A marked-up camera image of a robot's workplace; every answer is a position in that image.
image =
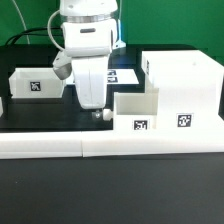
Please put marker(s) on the white front fence left piece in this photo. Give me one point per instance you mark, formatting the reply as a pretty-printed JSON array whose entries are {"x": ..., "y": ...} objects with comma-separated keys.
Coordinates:
[{"x": 40, "y": 145}]

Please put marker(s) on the white fiducial marker sheet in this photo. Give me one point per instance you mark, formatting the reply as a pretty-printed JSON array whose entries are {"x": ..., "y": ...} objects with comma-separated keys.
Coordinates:
[{"x": 121, "y": 77}]

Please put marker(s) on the white front drawer tray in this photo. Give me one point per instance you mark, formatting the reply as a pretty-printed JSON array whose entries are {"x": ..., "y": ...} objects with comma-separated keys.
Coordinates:
[{"x": 133, "y": 112}]

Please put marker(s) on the white drawer cabinet box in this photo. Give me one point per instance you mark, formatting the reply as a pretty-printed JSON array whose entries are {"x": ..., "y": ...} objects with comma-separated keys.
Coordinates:
[{"x": 189, "y": 87}]

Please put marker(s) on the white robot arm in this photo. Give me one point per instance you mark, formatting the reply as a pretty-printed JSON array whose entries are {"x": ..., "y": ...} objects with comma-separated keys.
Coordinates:
[{"x": 86, "y": 32}]

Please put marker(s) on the white drawer tray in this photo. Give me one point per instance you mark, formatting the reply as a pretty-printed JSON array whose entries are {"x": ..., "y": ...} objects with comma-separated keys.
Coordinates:
[
  {"x": 35, "y": 83},
  {"x": 133, "y": 112}
]

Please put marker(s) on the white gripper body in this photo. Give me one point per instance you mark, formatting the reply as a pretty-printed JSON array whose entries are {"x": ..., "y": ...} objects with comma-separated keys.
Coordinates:
[{"x": 90, "y": 76}]

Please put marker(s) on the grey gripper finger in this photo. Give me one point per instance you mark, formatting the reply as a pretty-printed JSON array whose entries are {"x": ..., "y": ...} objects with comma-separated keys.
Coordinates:
[{"x": 97, "y": 114}]

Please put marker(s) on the white rear drawer tray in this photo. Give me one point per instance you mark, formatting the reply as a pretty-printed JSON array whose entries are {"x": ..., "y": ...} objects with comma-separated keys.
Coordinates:
[{"x": 35, "y": 83}]

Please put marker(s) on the white L-shaped fence right piece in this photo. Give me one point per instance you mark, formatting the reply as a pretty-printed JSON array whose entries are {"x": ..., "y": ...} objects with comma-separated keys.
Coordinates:
[{"x": 183, "y": 141}]

